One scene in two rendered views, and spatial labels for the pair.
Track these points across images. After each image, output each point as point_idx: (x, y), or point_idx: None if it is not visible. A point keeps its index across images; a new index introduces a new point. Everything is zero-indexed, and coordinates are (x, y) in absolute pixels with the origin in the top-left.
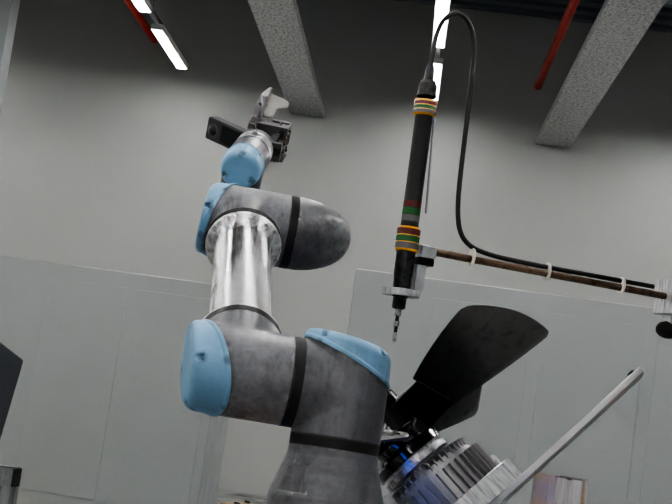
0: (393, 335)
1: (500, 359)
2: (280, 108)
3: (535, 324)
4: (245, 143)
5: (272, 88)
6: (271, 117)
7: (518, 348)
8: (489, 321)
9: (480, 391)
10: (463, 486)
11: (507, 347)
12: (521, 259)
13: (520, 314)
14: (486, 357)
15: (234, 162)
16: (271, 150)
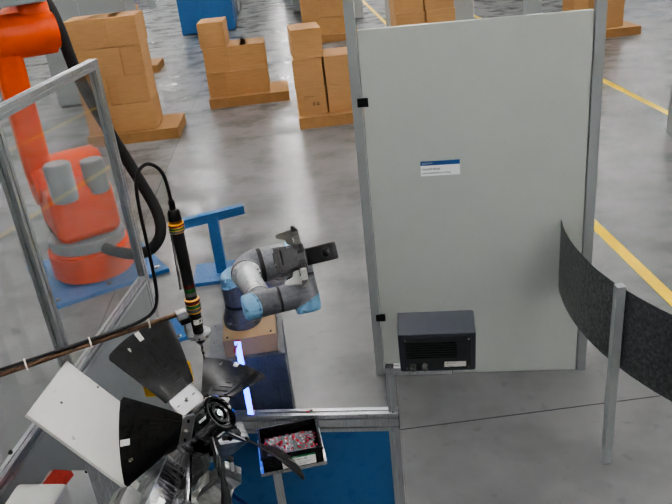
0: (204, 355)
1: (139, 371)
2: (281, 238)
3: (119, 346)
4: None
5: (290, 226)
6: (288, 244)
7: (128, 364)
8: (150, 337)
9: (123, 468)
10: None
11: (135, 362)
12: (110, 331)
13: (131, 336)
14: (148, 368)
15: None
16: None
